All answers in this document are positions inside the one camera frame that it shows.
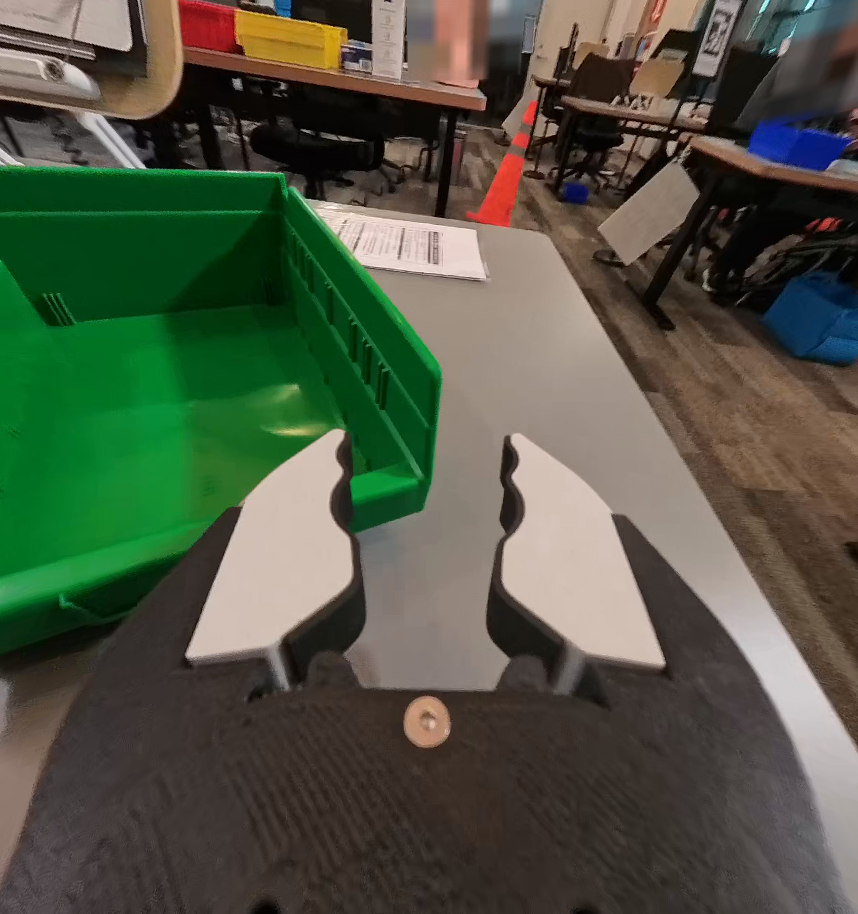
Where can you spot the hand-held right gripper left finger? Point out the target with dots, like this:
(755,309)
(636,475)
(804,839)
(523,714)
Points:
(279,571)

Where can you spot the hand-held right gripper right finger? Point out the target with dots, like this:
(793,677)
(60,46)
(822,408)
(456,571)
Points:
(572,578)

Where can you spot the green plastic bin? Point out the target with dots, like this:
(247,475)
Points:
(150,371)

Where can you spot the laminated paper sheet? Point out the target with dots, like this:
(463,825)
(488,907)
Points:
(415,246)

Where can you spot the blue fabric basket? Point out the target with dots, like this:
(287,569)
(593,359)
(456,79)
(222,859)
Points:
(822,321)

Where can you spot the white board panel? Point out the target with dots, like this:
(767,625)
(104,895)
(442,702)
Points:
(647,214)

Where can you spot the black backpack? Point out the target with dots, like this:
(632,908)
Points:
(793,264)

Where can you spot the small blue box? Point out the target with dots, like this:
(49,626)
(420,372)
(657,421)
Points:
(575,193)

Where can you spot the orange striped traffic cone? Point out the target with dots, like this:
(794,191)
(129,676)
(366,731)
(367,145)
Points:
(504,185)

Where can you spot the black office chair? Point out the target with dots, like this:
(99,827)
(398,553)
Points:
(315,153)
(600,93)

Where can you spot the metal trash can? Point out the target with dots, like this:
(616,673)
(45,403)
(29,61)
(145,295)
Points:
(459,161)

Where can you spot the brown wooden table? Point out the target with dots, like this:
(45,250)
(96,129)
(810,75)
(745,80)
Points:
(629,111)
(793,175)
(343,82)

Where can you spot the blue plastic bin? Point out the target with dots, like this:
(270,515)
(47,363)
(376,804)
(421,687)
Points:
(793,146)

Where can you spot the yellow plastic bin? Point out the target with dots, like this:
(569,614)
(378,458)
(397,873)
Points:
(286,39)

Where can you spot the white sign card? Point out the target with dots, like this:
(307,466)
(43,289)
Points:
(387,39)

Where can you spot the red plastic bin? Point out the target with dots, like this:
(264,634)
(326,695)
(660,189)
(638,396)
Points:
(207,25)

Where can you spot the aluminium profile beam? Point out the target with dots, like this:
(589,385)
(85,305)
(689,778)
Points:
(29,75)

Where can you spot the black white tag poster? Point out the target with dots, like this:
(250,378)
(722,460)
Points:
(718,36)

